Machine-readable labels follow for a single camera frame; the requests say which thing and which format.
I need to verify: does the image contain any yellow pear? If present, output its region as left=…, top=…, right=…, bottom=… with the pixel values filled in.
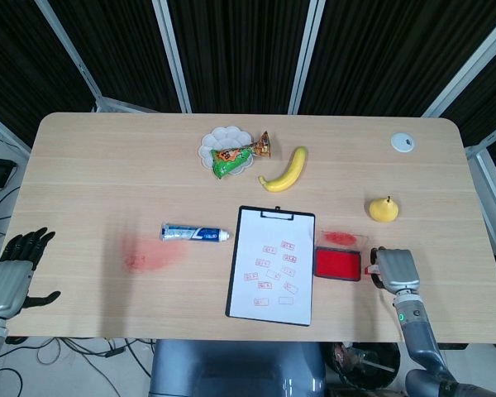
left=369, top=195, right=400, bottom=225

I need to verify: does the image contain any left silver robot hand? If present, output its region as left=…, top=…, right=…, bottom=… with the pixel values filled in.
left=0, top=226, right=62, bottom=320

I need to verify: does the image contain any blue white toothpaste tube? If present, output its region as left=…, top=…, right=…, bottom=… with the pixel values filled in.
left=160, top=222, right=234, bottom=243

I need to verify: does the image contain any black trash bin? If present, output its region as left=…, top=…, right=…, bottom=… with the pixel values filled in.
left=332, top=342, right=402, bottom=392

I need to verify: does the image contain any green orange snack bag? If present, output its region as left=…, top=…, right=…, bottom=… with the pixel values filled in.
left=211, top=130, right=273, bottom=181

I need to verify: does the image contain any white flower-shaped plate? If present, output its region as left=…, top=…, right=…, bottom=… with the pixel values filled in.
left=199, top=126, right=257, bottom=170

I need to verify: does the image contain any white round cable grommet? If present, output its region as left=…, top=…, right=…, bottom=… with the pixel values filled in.
left=389, top=132, right=416, bottom=154

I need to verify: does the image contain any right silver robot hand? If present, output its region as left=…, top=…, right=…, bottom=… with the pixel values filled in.
left=370, top=246, right=422, bottom=295

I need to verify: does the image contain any blue-grey robot torso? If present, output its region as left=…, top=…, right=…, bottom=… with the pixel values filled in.
left=148, top=339, right=327, bottom=397

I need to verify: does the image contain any black clipboard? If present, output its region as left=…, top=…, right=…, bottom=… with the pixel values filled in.
left=225, top=205, right=317, bottom=328

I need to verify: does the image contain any yellow banana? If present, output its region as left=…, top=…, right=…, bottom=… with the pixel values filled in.
left=258, top=146, right=309, bottom=194

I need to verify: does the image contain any white stamped paper sheet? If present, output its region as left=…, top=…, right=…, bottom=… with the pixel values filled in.
left=228, top=208, right=315, bottom=325

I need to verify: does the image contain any red ink pad clear lid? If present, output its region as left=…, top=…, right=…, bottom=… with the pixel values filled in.
left=312, top=230, right=368, bottom=283

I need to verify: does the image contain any white partition post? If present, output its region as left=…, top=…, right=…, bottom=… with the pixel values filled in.
left=289, top=0, right=327, bottom=114
left=420, top=18, right=496, bottom=118
left=35, top=0, right=108, bottom=112
left=150, top=0, right=193, bottom=113

